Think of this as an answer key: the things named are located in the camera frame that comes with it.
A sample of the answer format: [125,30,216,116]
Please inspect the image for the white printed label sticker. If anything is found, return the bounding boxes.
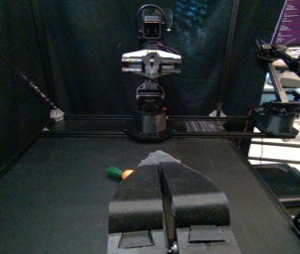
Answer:
[185,120,223,134]

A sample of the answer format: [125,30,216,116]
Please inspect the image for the white diagonal cord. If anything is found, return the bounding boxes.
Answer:
[19,70,61,112]

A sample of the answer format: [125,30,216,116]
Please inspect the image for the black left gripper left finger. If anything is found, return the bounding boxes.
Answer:
[108,150,167,249]

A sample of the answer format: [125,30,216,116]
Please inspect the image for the black aluminium frame post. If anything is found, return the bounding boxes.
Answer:
[218,0,242,117]

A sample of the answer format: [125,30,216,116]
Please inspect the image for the white frame corner bracket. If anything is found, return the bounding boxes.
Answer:
[50,107,68,122]
[208,109,227,119]

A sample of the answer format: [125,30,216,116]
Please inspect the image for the black mesh chair seat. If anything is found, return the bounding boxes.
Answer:
[251,163,300,200]

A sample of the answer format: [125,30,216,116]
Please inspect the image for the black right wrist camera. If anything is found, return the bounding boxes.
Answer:
[141,14,167,40]

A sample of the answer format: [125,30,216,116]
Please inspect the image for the orange toy carrot green top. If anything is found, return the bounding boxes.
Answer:
[105,166,136,182]

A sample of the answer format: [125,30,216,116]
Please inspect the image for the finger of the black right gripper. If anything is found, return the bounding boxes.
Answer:
[152,53,164,80]
[141,53,153,80]

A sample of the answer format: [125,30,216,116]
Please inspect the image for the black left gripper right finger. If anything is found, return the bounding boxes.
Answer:
[159,150,232,254]

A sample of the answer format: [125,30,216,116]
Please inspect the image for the purple computer monitor screen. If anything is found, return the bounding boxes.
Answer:
[268,0,300,48]

